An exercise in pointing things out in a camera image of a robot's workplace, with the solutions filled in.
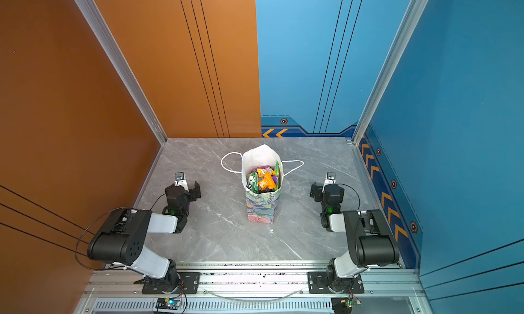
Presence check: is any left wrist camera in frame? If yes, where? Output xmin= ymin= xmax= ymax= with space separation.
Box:
xmin=174 ymin=172 xmax=189 ymax=191

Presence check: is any aluminium front rail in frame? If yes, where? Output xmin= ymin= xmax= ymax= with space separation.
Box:
xmin=75 ymin=261 xmax=431 ymax=313

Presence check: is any right aluminium frame post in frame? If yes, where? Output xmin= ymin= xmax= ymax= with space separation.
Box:
xmin=352 ymin=0 xmax=429 ymax=146

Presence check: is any aluminium frame post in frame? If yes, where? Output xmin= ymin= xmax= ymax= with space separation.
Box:
xmin=352 ymin=0 xmax=429 ymax=146
xmin=74 ymin=0 xmax=168 ymax=146

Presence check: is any green Lays chips bag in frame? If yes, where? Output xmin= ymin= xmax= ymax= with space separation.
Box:
xmin=272 ymin=161 xmax=282 ymax=191

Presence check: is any green circuit board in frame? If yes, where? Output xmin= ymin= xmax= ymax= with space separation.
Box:
xmin=341 ymin=298 xmax=361 ymax=313
xmin=155 ymin=298 xmax=183 ymax=311

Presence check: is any magenta grape candy bag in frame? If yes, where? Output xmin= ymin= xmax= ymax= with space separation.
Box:
xmin=257 ymin=166 xmax=274 ymax=175

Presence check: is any left green circuit board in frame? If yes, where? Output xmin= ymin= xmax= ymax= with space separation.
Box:
xmin=155 ymin=298 xmax=183 ymax=311

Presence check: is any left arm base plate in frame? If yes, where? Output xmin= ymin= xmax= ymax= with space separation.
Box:
xmin=141 ymin=272 xmax=201 ymax=296

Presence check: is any floral white paper bag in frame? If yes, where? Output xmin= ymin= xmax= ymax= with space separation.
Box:
xmin=221 ymin=144 xmax=304 ymax=224

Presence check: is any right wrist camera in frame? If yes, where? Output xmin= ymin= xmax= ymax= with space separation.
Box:
xmin=323 ymin=172 xmax=337 ymax=188

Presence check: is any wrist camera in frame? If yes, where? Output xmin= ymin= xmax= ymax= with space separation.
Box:
xmin=323 ymin=172 xmax=337 ymax=188
xmin=174 ymin=172 xmax=189 ymax=191

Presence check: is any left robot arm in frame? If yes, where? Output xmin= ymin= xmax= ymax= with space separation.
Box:
xmin=87 ymin=180 xmax=201 ymax=294

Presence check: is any orange cracker snack packet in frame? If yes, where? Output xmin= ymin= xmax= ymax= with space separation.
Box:
xmin=258 ymin=172 xmax=276 ymax=191

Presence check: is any right green circuit board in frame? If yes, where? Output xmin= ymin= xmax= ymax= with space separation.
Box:
xmin=341 ymin=298 xmax=361 ymax=313

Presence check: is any left aluminium frame post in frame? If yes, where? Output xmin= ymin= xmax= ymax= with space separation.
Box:
xmin=74 ymin=0 xmax=168 ymax=146

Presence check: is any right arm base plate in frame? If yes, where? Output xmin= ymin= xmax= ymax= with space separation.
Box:
xmin=307 ymin=272 xmax=365 ymax=294

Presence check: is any yellow green candy bag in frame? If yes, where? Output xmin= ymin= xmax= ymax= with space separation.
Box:
xmin=247 ymin=171 xmax=259 ymax=194

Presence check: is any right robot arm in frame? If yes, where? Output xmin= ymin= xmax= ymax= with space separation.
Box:
xmin=308 ymin=183 xmax=401 ymax=294

